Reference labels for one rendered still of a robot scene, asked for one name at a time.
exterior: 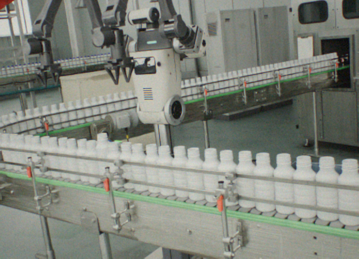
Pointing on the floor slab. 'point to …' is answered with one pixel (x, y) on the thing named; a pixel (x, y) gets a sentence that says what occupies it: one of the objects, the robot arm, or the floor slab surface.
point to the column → (74, 24)
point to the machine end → (342, 103)
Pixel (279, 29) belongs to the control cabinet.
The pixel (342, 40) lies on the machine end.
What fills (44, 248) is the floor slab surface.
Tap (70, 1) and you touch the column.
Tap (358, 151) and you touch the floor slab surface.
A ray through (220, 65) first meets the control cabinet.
